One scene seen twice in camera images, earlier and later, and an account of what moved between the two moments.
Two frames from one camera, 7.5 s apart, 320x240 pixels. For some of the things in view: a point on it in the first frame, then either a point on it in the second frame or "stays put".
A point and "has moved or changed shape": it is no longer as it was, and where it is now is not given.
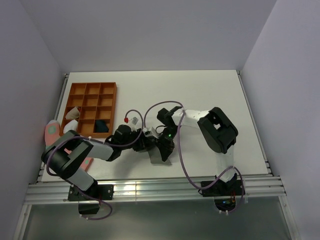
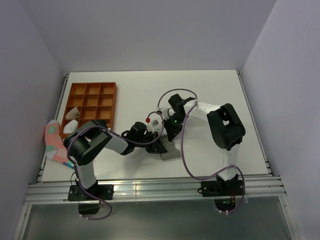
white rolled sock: x=71 y=125 stays put
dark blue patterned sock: x=100 y=126 stays put
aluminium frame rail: x=152 y=190 stays put
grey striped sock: x=156 y=158 has moved or changed shape
